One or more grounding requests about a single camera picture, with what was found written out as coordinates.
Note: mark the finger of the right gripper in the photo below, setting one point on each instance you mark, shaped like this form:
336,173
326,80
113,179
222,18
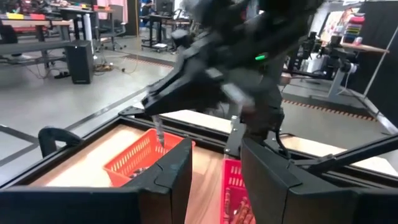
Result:
180,93

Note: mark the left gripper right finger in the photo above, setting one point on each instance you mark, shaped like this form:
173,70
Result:
311,205

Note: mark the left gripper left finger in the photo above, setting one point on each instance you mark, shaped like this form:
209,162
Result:
93,205

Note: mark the grey crayon white label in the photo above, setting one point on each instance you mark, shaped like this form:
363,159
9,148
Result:
159,130

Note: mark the orange crayon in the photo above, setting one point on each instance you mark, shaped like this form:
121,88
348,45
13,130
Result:
244,213

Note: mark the red crayon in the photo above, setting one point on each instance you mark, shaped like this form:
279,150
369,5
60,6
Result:
227,205

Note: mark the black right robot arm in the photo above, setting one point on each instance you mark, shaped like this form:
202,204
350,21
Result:
264,124

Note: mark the orange plastic basket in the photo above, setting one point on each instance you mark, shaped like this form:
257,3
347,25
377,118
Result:
136,158

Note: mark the black table clamp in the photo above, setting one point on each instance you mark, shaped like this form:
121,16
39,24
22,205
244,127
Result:
49,133

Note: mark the red plastic basket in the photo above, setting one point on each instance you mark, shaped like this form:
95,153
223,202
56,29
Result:
230,174

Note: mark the black office chair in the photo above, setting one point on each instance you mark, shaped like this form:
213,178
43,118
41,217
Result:
113,28

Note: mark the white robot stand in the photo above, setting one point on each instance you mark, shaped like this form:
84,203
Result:
335,84

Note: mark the black computer tower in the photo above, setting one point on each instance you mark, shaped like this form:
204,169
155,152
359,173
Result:
79,62

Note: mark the wooden shelf board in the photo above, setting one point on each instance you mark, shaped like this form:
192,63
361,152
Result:
363,48

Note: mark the grey work desk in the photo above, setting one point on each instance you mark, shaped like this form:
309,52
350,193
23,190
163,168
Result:
31,23

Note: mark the black aluminium table frame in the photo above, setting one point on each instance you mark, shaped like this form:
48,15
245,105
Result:
357,151

